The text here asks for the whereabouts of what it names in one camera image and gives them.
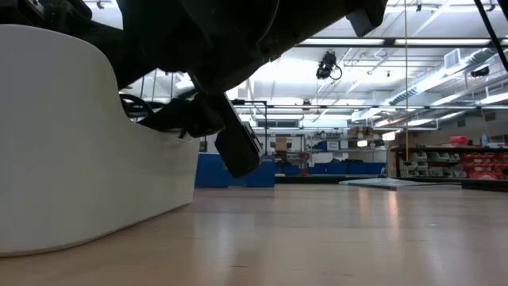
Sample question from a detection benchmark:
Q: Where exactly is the silver ceiling air duct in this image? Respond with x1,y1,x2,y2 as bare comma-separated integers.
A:
351,47,508,120

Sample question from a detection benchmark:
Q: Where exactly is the yellow hanging cord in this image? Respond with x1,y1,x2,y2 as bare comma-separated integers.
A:
402,0,410,172

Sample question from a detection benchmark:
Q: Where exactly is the black overhead camera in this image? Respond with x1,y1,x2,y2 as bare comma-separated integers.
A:
315,50,343,81

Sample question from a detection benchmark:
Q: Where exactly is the white plastic tray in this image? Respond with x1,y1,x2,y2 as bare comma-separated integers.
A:
0,23,201,257

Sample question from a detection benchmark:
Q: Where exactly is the row of blue bins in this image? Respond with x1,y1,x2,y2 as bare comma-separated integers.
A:
311,160,387,176

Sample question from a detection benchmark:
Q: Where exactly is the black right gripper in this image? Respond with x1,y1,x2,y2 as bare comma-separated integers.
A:
114,0,279,179

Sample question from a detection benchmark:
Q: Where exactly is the shelf with red bins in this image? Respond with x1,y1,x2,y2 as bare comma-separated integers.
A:
390,134,508,180

